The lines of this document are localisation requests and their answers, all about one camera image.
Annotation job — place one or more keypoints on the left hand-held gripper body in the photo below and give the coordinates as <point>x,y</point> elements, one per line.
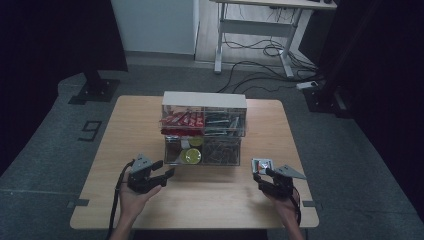
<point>141,181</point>

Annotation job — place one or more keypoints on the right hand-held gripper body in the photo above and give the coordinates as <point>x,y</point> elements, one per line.
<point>281,186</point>

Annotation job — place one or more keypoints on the small silver red-print packet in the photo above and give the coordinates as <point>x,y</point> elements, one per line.
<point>261,165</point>

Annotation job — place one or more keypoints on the clear drawer organizer white top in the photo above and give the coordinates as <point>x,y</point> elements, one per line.
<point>204,100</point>

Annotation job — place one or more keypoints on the person's right hand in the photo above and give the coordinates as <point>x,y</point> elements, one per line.
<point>285,208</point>

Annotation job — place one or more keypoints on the person's left hand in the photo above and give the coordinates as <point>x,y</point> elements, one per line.
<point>133,205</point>

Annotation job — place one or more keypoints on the green lid cup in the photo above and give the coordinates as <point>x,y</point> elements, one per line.
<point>196,141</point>
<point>193,156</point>

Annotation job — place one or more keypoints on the grey tape strip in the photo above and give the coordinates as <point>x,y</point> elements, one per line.
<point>311,204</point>
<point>78,203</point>

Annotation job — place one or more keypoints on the pile of dark packets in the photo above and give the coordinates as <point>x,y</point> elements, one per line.
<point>221,151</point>

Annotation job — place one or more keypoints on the stack of red packets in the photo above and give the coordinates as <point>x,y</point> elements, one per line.
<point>183,120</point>

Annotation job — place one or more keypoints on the stack of silver stick packets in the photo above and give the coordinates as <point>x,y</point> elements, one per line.
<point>224,122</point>

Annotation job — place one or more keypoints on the white power strip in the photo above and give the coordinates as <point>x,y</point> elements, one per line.
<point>307,85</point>

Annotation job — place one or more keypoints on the black metal stand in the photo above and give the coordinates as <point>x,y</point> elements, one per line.
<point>328,96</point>

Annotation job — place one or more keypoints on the black stand base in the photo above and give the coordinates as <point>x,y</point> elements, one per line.
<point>96,90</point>

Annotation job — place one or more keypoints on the white cabinet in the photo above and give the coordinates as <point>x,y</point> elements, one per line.
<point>155,26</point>

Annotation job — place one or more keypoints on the black curtain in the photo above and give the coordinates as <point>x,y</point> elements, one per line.
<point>50,50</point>

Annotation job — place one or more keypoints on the white metal desk frame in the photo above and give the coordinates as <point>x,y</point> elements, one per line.
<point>256,28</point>

